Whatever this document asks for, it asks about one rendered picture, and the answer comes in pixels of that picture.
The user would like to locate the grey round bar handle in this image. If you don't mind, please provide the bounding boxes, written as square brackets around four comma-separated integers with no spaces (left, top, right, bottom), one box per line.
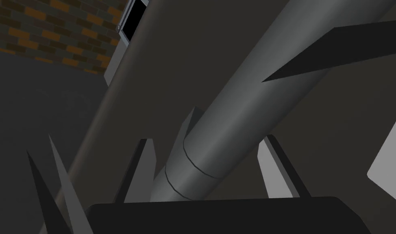
[149,0,396,202]

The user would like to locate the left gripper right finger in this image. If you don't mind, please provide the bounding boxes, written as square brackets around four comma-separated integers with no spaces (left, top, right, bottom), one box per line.
[257,134,312,199]

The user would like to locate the black window with grey frame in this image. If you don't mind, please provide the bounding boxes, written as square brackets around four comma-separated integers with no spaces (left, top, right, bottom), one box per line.
[116,0,150,43]

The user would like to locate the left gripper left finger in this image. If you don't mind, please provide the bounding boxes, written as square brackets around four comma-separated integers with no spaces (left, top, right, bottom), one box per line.
[114,138,158,204]

